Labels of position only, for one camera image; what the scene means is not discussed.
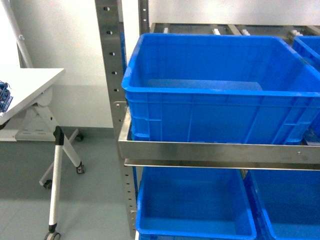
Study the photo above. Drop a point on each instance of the white folding table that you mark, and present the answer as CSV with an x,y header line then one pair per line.
x,y
28,117

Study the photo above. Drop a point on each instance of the blue crate lower left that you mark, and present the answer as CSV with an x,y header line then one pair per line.
x,y
193,204

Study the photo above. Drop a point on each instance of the blue crate lower right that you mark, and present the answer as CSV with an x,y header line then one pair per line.
x,y
285,204

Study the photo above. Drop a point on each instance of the blue crate upper left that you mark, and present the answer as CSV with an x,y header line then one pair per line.
x,y
219,89

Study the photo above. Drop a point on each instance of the white pole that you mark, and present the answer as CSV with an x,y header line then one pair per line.
x,y
19,37

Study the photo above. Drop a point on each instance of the white tripod leg with caster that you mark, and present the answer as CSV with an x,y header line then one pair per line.
x,y
55,187

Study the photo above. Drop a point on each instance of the blue crate upper middle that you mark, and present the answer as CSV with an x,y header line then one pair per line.
x,y
309,48

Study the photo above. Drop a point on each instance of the blue crate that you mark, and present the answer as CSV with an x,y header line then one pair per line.
x,y
309,48
285,204
193,204
219,89

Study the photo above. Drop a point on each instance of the steel shelving rack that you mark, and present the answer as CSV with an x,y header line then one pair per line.
x,y
132,154

